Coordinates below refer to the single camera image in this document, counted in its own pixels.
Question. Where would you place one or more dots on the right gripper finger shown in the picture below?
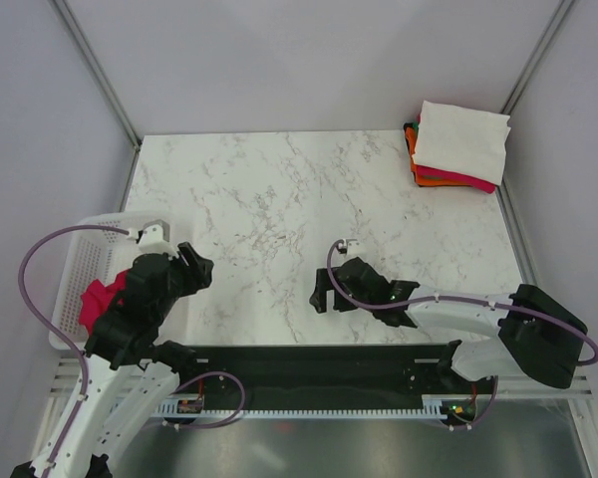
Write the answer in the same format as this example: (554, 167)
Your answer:
(342, 303)
(318, 299)

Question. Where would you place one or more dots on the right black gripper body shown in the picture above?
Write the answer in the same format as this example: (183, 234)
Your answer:
(368, 310)

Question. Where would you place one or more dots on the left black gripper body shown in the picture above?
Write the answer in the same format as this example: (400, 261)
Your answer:
(180, 278)

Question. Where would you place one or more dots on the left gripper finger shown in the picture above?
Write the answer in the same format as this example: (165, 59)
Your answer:
(196, 264)
(196, 283)

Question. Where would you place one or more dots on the white Coca-Cola t-shirt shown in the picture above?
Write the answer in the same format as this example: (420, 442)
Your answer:
(467, 142)

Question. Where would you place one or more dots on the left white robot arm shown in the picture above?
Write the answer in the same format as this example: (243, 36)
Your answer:
(124, 372)

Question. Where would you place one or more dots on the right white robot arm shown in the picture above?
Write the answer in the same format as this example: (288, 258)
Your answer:
(523, 333)

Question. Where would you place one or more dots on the crumpled magenta t-shirt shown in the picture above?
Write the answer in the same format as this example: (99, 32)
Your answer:
(98, 297)

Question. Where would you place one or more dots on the white plastic laundry basket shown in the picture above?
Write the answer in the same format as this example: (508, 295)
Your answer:
(101, 255)

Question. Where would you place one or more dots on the folded black t-shirt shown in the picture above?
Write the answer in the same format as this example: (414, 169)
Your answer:
(408, 130)

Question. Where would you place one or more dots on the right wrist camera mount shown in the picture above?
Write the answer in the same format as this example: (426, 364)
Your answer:
(351, 247)

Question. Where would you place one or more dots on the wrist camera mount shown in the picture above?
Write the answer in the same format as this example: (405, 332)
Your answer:
(351, 247)
(153, 238)

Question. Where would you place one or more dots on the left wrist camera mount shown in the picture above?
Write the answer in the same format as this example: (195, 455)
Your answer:
(153, 238)

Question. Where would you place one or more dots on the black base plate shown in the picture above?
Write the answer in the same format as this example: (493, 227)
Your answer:
(313, 377)

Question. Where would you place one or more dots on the white slotted cable duct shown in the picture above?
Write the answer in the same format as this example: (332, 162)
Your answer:
(173, 408)

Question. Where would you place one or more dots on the aluminium frame rails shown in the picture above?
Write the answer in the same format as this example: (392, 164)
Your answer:
(269, 208)

